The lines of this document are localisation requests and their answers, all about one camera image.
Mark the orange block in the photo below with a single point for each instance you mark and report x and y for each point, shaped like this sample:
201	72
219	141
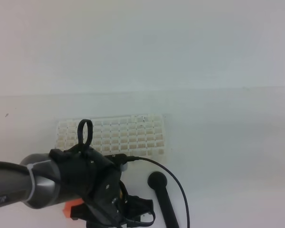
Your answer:
68	205

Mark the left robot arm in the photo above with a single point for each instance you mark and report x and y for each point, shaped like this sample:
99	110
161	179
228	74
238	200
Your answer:
43	180

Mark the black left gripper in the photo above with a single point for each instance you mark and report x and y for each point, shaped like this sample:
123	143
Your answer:
109	205

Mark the white test tube rack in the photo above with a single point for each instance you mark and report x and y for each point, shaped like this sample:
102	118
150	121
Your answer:
135	135

